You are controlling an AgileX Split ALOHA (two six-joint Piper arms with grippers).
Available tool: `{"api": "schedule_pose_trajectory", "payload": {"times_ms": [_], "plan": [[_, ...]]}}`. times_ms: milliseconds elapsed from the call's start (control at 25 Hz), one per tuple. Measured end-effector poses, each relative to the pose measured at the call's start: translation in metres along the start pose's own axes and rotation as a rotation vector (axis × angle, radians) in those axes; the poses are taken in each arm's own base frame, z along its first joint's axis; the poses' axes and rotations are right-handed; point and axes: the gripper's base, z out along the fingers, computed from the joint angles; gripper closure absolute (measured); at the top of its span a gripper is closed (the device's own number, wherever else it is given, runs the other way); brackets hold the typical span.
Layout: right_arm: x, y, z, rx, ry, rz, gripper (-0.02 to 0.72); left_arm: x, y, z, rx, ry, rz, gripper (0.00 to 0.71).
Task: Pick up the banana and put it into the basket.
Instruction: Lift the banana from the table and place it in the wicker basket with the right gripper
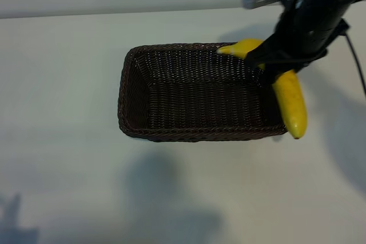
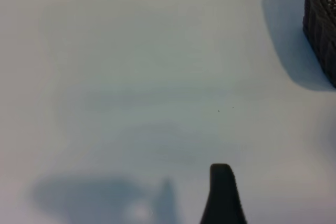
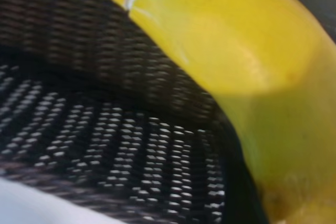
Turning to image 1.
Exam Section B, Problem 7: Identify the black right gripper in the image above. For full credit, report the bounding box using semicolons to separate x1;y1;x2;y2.
244;0;351;88

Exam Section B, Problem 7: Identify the yellow banana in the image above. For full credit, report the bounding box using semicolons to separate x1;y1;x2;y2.
217;38;308;139

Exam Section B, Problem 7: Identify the dark brown wicker basket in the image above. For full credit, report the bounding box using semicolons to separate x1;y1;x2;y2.
118;42;289;143

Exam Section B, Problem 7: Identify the thin black cable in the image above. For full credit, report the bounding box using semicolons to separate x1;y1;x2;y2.
339;18;366;96

